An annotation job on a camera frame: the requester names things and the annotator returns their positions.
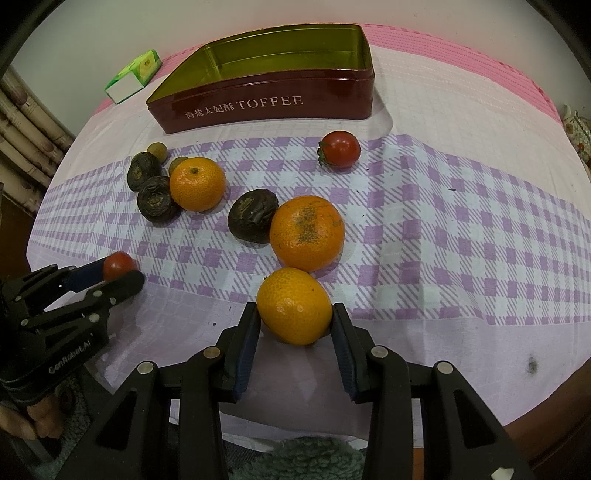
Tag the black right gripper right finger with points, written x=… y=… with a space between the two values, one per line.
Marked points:
x=462 y=437

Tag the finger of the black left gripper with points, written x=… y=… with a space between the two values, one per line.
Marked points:
x=96 y=304
x=74 y=278

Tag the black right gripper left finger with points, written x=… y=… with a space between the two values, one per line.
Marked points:
x=163 y=422

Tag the large red tomato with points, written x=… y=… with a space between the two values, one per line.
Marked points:
x=116 y=265

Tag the small orange tangerine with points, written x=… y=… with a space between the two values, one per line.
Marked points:
x=294 y=306

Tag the left hand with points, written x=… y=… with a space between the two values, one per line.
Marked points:
x=44 y=420

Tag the dark dried fruit middle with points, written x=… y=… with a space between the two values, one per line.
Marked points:
x=155 y=202

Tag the dark dried fruit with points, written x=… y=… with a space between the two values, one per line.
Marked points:
x=155 y=202
x=250 y=217
x=143 y=166

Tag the dark dried fruit left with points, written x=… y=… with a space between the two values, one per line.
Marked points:
x=143 y=166

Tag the brown longan upper left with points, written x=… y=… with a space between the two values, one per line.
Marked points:
x=159 y=150

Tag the brown longan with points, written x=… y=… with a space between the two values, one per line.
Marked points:
x=175 y=163
x=159 y=150

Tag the large round orange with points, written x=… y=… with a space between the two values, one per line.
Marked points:
x=197 y=184

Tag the brown longan middle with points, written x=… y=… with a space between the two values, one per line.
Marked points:
x=175 y=163

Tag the dark dried fruit right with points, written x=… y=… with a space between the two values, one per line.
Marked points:
x=250 y=217

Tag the green white small carton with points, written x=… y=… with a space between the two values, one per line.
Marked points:
x=133 y=77

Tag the purple checked tablecloth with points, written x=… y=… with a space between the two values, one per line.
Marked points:
x=467 y=225

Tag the spotted orange tangerine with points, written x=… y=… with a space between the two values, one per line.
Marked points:
x=307 y=233

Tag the small red cherry tomato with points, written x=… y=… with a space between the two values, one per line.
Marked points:
x=339 y=150

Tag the red toffee tin box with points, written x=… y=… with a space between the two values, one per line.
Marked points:
x=290 y=71

